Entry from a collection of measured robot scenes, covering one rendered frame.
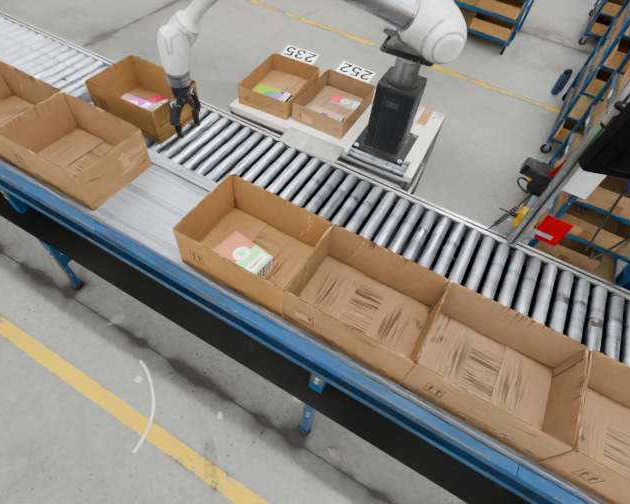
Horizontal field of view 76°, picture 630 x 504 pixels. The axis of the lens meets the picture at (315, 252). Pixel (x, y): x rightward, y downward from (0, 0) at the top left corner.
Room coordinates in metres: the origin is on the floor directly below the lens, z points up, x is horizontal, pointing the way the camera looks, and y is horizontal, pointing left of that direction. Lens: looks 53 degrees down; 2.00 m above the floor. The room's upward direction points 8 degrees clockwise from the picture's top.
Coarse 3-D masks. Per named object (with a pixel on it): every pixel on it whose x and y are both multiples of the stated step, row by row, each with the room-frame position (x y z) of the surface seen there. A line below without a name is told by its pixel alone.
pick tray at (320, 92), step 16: (320, 80) 1.99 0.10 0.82; (336, 80) 2.05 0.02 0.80; (352, 80) 2.02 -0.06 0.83; (304, 96) 1.83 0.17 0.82; (320, 96) 1.95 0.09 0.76; (352, 96) 1.99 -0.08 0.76; (368, 96) 1.89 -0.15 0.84; (304, 112) 1.70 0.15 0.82; (336, 112) 1.83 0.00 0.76; (352, 112) 1.71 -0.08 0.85; (320, 128) 1.66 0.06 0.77; (336, 128) 1.63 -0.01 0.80
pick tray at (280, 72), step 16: (272, 64) 2.14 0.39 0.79; (288, 64) 2.13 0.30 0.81; (304, 64) 2.10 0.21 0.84; (256, 80) 1.97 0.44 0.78; (272, 80) 2.03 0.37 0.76; (288, 80) 2.05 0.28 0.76; (304, 80) 2.08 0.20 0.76; (240, 96) 1.79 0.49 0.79; (256, 96) 1.76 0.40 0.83; (272, 112) 1.73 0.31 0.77; (288, 112) 1.73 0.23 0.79
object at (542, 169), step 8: (528, 160) 1.23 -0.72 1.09; (536, 160) 1.23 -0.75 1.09; (520, 168) 1.22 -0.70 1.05; (528, 168) 1.19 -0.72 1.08; (536, 168) 1.19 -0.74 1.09; (544, 168) 1.19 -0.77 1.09; (552, 168) 1.20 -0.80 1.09; (528, 176) 1.18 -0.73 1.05; (536, 176) 1.17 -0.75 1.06; (544, 176) 1.17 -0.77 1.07; (552, 176) 1.17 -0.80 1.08; (528, 184) 1.19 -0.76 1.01; (536, 184) 1.18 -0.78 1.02; (544, 184) 1.16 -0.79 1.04
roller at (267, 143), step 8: (264, 144) 1.51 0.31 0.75; (272, 144) 1.54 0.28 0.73; (256, 152) 1.44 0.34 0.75; (264, 152) 1.48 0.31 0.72; (248, 160) 1.38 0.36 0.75; (256, 160) 1.42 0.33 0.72; (232, 168) 1.32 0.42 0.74; (240, 168) 1.32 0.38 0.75; (248, 168) 1.36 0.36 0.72; (224, 176) 1.26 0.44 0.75; (240, 176) 1.31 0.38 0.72
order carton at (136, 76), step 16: (112, 64) 1.71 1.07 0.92; (128, 64) 1.78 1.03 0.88; (144, 64) 1.79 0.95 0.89; (96, 80) 1.60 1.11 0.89; (112, 80) 1.68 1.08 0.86; (128, 80) 1.76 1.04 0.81; (144, 80) 1.80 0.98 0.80; (160, 80) 1.75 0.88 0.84; (192, 80) 1.67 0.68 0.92; (96, 96) 1.53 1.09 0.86; (112, 96) 1.48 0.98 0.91; (144, 96) 1.72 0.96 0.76; (112, 112) 1.50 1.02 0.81; (128, 112) 1.46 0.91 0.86; (144, 112) 1.42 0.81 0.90; (160, 112) 1.44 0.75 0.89; (144, 128) 1.43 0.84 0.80; (160, 128) 1.42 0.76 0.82
